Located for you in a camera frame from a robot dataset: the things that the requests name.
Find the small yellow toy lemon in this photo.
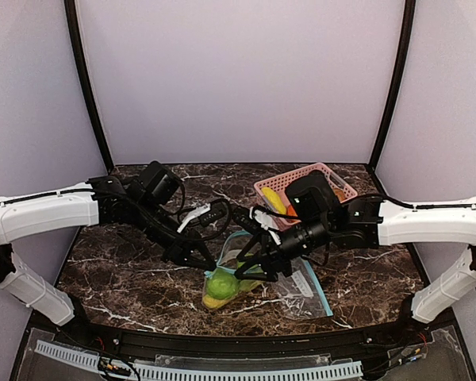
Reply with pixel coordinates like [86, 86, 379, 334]
[202, 294, 230, 310]

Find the red orange toy mango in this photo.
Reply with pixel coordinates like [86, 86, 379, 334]
[286, 205, 298, 217]

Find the yellow toy banana piece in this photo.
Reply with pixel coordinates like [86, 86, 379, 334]
[261, 187, 287, 214]

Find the clear zip bag yellow slider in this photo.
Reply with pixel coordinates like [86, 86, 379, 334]
[202, 230, 269, 311]

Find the black front frame rail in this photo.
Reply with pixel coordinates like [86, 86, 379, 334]
[19, 309, 461, 362]

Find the pink perforated plastic basket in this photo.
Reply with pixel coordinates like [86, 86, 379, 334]
[254, 163, 358, 231]

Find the brown toy potato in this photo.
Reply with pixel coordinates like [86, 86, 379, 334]
[332, 188, 347, 202]

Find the black corner frame post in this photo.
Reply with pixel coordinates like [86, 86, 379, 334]
[368, 0, 417, 171]
[63, 0, 115, 173]

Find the black left corner frame post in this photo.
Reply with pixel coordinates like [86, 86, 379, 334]
[63, 0, 115, 173]

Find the large yellow toy fruit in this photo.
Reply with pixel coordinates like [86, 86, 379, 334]
[239, 279, 263, 293]

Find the clear zip bag on table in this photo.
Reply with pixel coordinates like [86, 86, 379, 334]
[273, 258, 333, 320]

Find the black right corner frame post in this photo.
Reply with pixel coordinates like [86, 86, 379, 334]
[368, 0, 417, 171]

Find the green toy lime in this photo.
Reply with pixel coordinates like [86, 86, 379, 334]
[239, 264, 267, 283]
[205, 268, 239, 299]

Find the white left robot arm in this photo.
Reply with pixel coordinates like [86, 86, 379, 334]
[0, 161, 216, 327]

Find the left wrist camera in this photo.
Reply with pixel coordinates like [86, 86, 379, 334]
[177, 198, 230, 233]

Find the white slotted cable duct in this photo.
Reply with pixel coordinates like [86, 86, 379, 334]
[34, 340, 363, 380]

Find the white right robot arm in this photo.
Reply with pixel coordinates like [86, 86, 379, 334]
[234, 172, 476, 329]

